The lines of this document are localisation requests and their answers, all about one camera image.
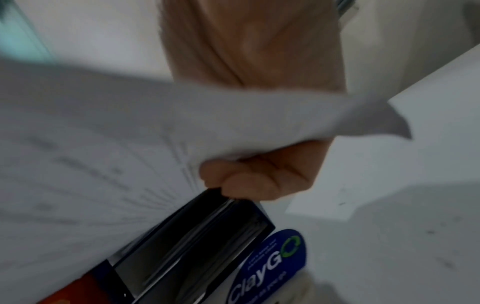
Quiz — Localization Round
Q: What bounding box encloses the person's right hand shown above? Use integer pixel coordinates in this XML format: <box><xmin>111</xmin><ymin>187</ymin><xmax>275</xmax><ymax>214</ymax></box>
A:
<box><xmin>159</xmin><ymin>0</ymin><xmax>346</xmax><ymax>203</ymax></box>

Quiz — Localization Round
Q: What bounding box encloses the white printed paper sheet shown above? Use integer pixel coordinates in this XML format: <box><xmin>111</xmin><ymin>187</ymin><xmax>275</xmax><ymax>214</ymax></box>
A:
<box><xmin>0</xmin><ymin>56</ymin><xmax>414</xmax><ymax>304</ymax></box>

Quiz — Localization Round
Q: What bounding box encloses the dark blue paper tray organizer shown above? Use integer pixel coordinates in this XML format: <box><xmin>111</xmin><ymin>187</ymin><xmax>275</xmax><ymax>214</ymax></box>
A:
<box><xmin>87</xmin><ymin>188</ymin><xmax>277</xmax><ymax>304</ymax></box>

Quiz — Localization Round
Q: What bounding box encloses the window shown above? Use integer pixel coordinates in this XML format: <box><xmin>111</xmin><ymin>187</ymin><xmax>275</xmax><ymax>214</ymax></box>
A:
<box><xmin>0</xmin><ymin>0</ymin><xmax>54</xmax><ymax>63</ymax></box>

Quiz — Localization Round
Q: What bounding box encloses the red curtain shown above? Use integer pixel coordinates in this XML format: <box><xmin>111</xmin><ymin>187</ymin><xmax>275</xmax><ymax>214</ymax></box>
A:
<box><xmin>36</xmin><ymin>278</ymin><xmax>99</xmax><ymax>304</ymax></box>

